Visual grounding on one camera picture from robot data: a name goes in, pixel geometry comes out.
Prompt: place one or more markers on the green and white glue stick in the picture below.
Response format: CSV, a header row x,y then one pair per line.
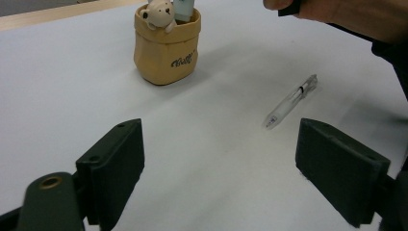
x,y
185,9

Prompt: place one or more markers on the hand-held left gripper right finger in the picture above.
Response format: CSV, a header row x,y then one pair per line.
x,y
336,170

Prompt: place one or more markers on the tan bear pen holder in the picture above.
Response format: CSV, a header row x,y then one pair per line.
x,y
160,57

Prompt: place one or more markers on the light wooden table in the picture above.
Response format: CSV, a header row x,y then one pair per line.
x,y
48,16

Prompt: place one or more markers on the clear plastic pen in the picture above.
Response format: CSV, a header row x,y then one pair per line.
x,y
288,102

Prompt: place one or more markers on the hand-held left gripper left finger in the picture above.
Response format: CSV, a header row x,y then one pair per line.
x,y
112,173

